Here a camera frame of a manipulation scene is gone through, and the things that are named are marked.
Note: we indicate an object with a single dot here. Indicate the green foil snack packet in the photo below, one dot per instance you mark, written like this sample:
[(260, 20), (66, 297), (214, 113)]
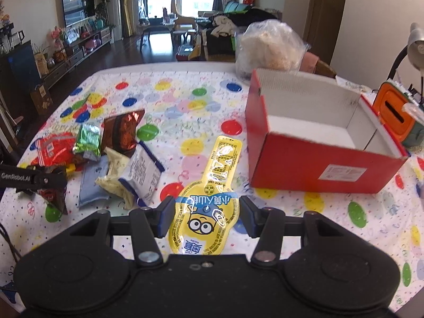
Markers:
[(88, 142)]

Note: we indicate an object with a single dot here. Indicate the long tv cabinet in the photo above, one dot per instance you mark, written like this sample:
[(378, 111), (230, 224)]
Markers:
[(75, 54)]

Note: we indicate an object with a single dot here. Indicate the white blue snack packet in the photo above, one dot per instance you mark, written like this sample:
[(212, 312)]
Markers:
[(142, 174)]

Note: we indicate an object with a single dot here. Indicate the light blue snack packet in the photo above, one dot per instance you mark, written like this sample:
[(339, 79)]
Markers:
[(89, 190)]

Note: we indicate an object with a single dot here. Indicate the grey desk lamp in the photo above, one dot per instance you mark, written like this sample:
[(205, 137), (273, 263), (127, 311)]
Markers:
[(413, 51)]

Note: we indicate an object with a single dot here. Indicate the red snack bag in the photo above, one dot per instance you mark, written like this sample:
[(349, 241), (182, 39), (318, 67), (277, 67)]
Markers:
[(56, 149)]

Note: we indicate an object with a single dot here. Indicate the pale yellow snack packet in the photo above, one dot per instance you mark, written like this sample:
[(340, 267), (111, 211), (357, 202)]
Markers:
[(117, 163)]

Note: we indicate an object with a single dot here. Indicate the clear bag of snacks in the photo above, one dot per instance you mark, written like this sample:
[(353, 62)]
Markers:
[(268, 44)]

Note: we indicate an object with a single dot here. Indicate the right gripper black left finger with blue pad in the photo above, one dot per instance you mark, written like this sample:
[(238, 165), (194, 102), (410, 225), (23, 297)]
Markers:
[(146, 224)]

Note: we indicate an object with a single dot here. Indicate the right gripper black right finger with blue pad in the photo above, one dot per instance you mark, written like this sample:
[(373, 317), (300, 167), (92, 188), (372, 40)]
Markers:
[(266, 224)]

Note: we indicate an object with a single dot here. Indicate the dark sofa with clothes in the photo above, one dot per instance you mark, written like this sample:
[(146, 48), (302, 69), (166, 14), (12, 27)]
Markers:
[(218, 35)]

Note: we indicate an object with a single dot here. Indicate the orange green tissue box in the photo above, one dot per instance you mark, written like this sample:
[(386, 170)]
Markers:
[(389, 102)]

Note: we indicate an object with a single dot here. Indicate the colourful polka dot tablecloth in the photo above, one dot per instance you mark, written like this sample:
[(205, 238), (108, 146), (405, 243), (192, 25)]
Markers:
[(184, 114)]

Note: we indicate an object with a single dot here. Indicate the brown paper bag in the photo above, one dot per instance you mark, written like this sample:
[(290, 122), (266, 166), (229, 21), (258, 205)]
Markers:
[(41, 99)]

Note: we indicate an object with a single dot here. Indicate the dark triangular snack packet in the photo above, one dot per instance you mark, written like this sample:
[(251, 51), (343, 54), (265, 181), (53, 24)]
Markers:
[(54, 195)]

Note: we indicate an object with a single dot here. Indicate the dark blue cabinet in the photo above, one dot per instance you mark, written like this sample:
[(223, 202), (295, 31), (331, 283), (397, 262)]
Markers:
[(19, 77)]

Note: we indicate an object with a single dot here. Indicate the brown foil snack packet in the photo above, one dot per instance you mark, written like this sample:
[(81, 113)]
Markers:
[(120, 131)]

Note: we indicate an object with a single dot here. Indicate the yellow minion snack pouch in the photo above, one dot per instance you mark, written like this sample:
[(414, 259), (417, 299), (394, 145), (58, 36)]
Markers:
[(207, 209)]

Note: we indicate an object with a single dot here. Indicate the white standing air conditioner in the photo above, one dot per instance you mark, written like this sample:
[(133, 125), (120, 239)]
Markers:
[(114, 17)]

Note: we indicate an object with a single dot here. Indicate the wall television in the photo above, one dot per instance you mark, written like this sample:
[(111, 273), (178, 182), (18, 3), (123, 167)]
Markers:
[(75, 11)]

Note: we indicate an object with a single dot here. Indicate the red cardboard box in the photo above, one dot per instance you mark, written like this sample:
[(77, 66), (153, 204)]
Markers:
[(306, 133)]

